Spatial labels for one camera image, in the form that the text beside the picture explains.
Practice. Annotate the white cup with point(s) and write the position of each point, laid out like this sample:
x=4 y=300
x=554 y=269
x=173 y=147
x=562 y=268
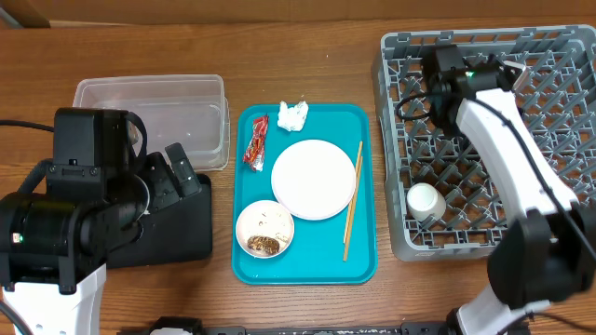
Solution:
x=424 y=200

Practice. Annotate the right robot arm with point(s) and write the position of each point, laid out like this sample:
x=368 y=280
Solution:
x=548 y=252

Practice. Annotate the small plate with food scraps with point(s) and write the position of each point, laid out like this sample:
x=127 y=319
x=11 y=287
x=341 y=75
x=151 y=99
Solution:
x=264 y=229

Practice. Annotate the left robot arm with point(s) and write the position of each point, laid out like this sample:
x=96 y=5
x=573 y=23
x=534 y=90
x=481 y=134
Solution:
x=102 y=201

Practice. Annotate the black plastic tray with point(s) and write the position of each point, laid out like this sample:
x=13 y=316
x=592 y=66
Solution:
x=178 y=233

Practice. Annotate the red snack wrapper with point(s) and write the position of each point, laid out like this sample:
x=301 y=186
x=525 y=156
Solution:
x=254 y=153

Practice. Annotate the crumpled white tissue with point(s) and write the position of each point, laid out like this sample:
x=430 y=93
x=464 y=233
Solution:
x=292 y=118

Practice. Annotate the teal plastic serving tray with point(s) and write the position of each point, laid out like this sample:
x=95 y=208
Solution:
x=317 y=254

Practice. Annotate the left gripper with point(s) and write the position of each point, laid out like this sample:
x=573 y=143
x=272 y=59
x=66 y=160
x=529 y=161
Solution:
x=168 y=190

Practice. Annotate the grey dishwasher rack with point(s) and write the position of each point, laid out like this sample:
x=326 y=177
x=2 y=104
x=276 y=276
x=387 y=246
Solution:
x=558 y=104

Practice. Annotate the clear plastic bin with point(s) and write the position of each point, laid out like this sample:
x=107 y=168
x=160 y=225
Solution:
x=190 y=109

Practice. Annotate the large pink plate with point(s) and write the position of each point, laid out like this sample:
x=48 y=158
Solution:
x=313 y=179

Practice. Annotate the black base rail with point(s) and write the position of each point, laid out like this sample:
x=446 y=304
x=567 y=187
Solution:
x=186 y=325

